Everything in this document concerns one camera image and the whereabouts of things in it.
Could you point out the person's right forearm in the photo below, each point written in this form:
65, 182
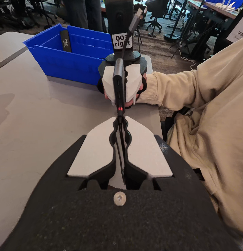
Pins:
182, 88

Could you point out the wooden table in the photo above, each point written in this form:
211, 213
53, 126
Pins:
217, 7

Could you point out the white sign board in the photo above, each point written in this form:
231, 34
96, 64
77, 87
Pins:
238, 31

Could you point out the small grey usb hub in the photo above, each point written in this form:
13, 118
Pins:
119, 84

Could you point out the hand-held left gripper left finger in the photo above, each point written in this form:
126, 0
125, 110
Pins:
90, 155

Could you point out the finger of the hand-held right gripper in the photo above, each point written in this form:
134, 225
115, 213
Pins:
108, 84
133, 82

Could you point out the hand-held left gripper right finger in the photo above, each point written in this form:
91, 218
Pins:
149, 156

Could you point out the blue plastic bin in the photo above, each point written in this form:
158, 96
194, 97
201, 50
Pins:
64, 62

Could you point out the black office chair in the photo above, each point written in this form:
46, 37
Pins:
156, 11
15, 13

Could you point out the large dark grey hub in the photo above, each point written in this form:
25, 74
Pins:
66, 41

